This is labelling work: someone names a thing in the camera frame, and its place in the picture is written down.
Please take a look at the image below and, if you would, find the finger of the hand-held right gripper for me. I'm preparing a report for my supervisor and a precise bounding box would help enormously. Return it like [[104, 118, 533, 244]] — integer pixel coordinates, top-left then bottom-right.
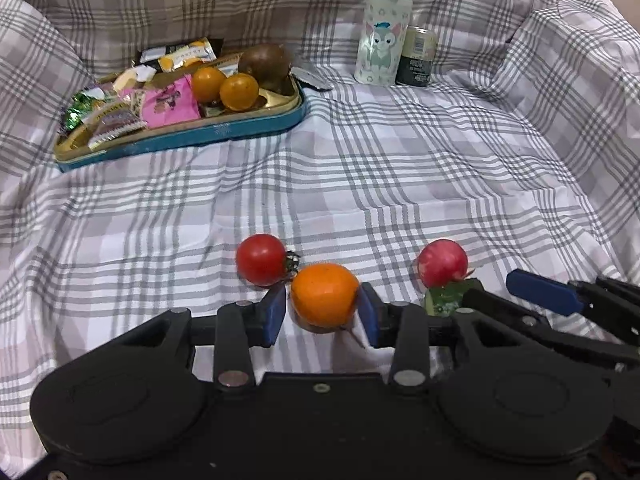
[[505, 268, 640, 345], [460, 287, 640, 368]]

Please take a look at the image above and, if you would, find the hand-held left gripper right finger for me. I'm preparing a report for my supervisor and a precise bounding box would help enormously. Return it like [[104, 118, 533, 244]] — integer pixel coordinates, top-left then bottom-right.
[[359, 282, 546, 396]]

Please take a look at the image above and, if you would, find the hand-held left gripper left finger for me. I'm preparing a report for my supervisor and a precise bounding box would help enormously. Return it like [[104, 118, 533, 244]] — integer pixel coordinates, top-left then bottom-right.
[[117, 284, 288, 391]]

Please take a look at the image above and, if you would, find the orange tangerine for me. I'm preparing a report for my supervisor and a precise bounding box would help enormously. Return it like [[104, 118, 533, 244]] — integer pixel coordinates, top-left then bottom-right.
[[291, 262, 360, 335]]

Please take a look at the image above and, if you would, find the green cucumber piece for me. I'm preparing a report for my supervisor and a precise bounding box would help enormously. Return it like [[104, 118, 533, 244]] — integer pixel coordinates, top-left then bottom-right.
[[424, 280, 485, 317]]

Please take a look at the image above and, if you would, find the red tomato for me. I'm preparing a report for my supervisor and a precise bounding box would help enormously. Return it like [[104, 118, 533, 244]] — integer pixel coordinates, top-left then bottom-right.
[[235, 233, 301, 287]]

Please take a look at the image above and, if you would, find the red radish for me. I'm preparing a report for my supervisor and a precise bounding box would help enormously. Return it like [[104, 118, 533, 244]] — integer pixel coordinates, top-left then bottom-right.
[[416, 239, 476, 288]]

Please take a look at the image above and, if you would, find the grey plaid blanket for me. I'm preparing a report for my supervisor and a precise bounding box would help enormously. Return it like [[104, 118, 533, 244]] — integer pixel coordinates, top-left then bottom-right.
[[0, 0, 640, 478]]

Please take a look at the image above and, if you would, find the blue tin tray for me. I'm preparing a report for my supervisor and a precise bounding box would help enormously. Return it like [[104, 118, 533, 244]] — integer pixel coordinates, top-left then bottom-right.
[[52, 45, 307, 174]]

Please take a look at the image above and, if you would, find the small orange kumquat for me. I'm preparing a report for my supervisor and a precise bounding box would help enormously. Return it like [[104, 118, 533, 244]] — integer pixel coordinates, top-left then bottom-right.
[[220, 73, 260, 112], [191, 66, 228, 103]]

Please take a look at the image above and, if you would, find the pink snack packet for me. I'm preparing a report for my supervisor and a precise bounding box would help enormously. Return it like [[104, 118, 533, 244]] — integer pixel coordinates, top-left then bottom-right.
[[131, 75, 202, 130]]

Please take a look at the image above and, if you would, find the silver foil packet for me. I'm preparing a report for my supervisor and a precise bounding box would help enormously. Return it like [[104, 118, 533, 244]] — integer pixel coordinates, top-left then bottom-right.
[[290, 60, 335, 92]]

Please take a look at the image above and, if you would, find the brown kiwi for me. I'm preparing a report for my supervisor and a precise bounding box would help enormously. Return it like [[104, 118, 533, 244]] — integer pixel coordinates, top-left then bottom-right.
[[237, 44, 295, 93]]

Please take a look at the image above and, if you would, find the striped snack packet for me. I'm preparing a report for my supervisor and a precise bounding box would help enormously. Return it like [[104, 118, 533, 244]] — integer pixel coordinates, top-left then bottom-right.
[[87, 102, 148, 150]]

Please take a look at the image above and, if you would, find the dark green can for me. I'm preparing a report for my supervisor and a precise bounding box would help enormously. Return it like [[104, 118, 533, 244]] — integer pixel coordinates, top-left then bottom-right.
[[395, 25, 437, 87]]

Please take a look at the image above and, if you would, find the white yellow snack packet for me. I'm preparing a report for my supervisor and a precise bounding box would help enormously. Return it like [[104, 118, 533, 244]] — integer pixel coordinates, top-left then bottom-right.
[[139, 36, 218, 72]]

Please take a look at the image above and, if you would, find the small white wrapper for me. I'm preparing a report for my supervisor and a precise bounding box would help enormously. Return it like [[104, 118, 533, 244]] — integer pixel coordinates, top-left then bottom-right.
[[112, 65, 157, 93]]

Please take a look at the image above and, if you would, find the white bottle green lid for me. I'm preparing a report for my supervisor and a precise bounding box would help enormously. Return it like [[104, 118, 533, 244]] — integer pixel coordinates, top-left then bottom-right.
[[354, 0, 417, 87]]

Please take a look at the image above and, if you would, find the green candy wrapper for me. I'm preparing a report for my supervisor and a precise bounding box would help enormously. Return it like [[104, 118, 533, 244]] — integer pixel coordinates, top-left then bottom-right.
[[61, 91, 103, 133]]

